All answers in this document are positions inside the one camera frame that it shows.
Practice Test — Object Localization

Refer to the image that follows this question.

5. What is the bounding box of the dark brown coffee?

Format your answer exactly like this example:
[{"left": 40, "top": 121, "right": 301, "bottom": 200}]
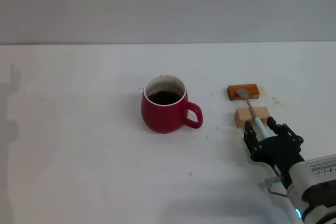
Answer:
[{"left": 147, "top": 90, "right": 182, "bottom": 105}]

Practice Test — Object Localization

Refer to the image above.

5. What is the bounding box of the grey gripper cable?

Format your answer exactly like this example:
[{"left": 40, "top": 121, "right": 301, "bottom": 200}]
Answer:
[{"left": 264, "top": 176, "right": 290, "bottom": 197}]

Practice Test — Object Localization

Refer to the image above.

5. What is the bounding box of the red ceramic mug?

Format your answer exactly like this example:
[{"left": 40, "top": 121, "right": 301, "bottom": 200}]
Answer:
[{"left": 141, "top": 74, "right": 204, "bottom": 134}]

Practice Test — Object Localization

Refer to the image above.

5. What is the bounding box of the light wooden block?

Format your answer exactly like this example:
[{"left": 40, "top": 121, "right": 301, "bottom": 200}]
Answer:
[{"left": 234, "top": 106, "right": 271, "bottom": 129}]

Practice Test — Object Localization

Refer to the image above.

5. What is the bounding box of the dark orange wooden block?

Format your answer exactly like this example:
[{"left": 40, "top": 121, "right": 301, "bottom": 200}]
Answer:
[{"left": 227, "top": 83, "right": 260, "bottom": 101}]

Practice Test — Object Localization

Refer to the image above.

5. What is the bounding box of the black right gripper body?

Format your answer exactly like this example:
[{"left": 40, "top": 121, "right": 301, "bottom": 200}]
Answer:
[{"left": 250, "top": 134, "right": 306, "bottom": 180}]

